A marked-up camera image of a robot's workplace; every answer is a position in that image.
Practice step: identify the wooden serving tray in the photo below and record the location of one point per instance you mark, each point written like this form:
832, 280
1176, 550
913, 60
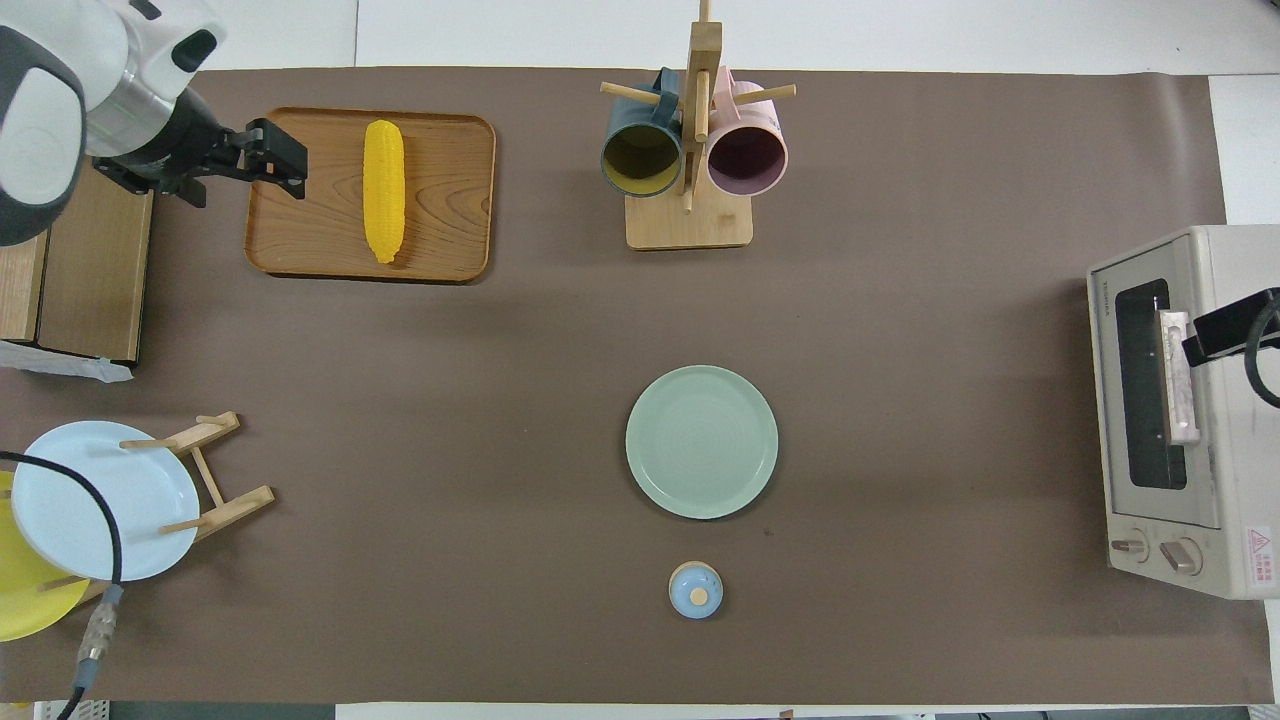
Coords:
450, 220

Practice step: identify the pale green plate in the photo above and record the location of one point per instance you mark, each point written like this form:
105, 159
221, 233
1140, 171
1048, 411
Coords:
700, 440

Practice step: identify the light blue plate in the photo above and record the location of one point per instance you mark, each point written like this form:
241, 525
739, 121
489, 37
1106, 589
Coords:
90, 500

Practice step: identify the wooden plate rack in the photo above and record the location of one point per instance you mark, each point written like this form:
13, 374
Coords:
235, 505

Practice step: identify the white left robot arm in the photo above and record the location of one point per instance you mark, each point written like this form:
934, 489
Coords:
40, 130

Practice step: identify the wooden box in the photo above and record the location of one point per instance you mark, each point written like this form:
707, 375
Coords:
100, 280

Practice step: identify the beige oven knob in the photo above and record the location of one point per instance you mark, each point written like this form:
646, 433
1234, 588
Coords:
1130, 546
1182, 555

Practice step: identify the pink mug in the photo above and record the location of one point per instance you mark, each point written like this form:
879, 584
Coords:
747, 155

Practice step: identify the yellow plate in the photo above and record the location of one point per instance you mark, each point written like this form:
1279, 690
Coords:
25, 600

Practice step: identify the white plastic sheet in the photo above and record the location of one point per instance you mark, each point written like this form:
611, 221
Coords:
70, 365

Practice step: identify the wooden mug tree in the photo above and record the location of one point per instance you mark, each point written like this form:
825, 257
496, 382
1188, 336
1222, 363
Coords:
690, 225

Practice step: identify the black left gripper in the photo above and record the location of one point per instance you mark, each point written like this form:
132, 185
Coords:
235, 155

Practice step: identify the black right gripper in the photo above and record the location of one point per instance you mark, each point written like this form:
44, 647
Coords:
1235, 325

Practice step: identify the dark blue mug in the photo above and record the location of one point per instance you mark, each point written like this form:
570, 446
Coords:
640, 160

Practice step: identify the beige toaster oven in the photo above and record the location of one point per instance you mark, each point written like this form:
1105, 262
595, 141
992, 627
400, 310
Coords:
1240, 480

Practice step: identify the brown table mat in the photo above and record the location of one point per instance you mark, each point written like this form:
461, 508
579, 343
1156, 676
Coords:
500, 400

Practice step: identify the yellow corn cob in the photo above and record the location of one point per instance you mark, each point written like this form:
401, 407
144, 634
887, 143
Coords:
383, 190

